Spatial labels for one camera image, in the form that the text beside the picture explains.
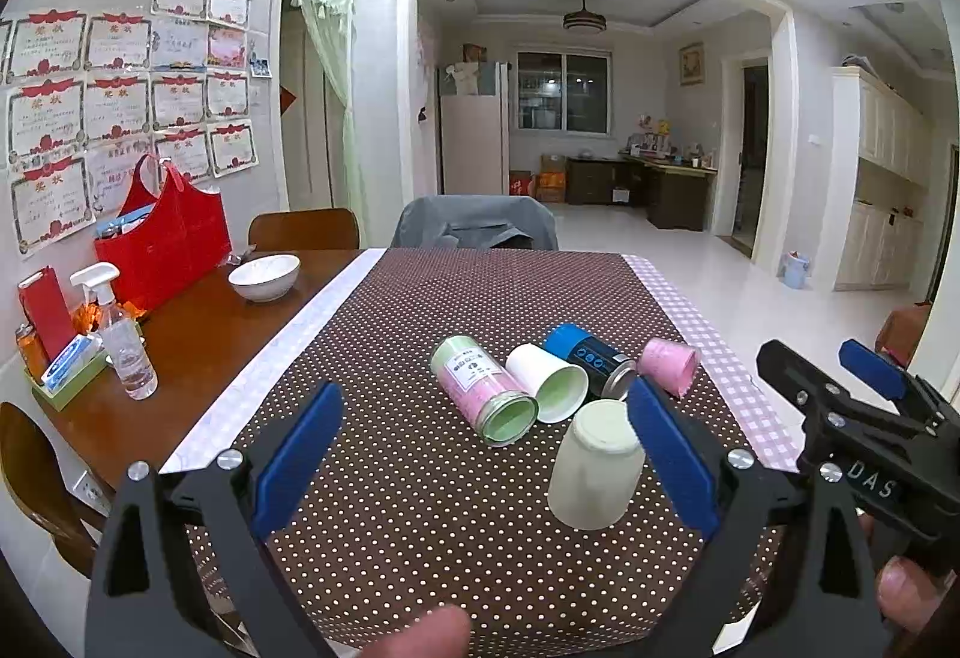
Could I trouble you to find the pale green cup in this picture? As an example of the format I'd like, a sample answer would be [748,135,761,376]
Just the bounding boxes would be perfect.
[547,399,646,531]

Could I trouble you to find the pink cup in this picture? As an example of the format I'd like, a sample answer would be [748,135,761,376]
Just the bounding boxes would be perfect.
[640,337,700,396]

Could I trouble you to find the white paper cup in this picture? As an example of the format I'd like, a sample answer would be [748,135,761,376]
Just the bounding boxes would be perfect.
[506,344,589,424]

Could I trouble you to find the right hand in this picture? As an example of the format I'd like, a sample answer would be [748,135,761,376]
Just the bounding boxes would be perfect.
[875,555,957,633]

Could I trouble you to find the left hand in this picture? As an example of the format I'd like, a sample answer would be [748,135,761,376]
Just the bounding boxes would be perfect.
[358,606,472,658]

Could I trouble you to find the light blue waste bin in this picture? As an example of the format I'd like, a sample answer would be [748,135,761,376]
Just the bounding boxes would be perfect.
[781,252,811,291]

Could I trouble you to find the blue black can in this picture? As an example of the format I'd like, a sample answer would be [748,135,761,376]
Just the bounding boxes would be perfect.
[544,323,636,399]

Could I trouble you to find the green tissue tray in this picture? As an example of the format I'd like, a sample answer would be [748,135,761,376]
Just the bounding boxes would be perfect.
[26,334,106,412]

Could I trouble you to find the dark wooden desk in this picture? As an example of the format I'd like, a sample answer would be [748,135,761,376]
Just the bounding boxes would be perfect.
[565,157,716,232]

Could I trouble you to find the clear spray bottle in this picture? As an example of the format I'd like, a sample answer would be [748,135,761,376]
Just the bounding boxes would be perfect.
[70,261,158,401]

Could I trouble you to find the brown polka dot tablecloth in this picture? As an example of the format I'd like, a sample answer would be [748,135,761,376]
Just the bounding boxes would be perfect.
[187,246,783,658]

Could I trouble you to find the small red box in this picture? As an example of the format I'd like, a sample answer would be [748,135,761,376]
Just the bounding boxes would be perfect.
[18,266,76,362]

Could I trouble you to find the pink green tin canister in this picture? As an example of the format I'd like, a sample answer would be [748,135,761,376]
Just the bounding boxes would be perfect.
[430,336,537,447]

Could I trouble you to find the white ceramic bowl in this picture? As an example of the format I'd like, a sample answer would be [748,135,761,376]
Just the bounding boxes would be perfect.
[228,253,301,304]

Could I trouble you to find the red felt bag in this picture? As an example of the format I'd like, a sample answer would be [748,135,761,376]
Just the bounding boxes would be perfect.
[94,154,231,312]

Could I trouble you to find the grey covered chair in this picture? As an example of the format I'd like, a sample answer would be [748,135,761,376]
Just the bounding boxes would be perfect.
[391,195,558,252]

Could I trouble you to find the window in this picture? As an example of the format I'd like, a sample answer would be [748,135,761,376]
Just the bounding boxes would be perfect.
[516,52,612,136]

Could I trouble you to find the wooden chair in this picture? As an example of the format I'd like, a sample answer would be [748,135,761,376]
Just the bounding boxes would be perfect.
[247,208,359,252]

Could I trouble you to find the black ceiling lamp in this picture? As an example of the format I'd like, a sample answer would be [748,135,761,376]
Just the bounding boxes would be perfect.
[563,0,607,35]

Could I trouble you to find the white refrigerator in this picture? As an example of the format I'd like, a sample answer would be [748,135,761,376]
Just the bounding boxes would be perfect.
[439,61,509,195]

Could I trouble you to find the green door curtain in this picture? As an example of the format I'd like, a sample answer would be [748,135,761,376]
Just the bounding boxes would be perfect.
[280,0,371,250]

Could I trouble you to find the white wall cabinet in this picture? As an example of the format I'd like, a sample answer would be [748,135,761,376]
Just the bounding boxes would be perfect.
[817,66,931,291]

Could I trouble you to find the small framed wall picture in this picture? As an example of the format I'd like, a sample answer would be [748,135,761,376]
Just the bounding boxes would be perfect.
[679,42,706,86]

